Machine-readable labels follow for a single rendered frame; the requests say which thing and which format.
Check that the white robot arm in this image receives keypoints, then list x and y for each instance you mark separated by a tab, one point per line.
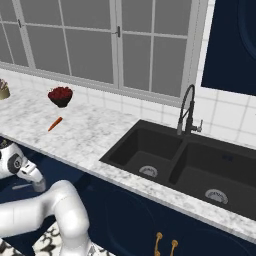
65	206

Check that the grey framed window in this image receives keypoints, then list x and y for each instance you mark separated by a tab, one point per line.
93	43

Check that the dark window latch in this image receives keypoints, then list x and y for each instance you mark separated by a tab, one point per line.
117	32
19	23

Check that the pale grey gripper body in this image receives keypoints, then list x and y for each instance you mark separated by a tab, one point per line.
40	185

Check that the navy cupboard door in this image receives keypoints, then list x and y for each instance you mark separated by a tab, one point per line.
133	223
213	245

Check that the orange carrot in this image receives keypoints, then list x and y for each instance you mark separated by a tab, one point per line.
55	124

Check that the dark bowl of red fruit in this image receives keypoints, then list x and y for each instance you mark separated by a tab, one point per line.
60	95

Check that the navy wall cupboard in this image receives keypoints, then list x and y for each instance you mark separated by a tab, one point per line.
230	46

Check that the black double sink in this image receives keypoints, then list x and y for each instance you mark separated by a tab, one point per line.
200	166

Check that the black and white patterned rug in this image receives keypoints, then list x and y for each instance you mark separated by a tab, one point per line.
48	238

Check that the tan pot with plant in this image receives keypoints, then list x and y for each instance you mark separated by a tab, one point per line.
3	91

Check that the black spring tap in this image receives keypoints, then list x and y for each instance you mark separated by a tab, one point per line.
190	113

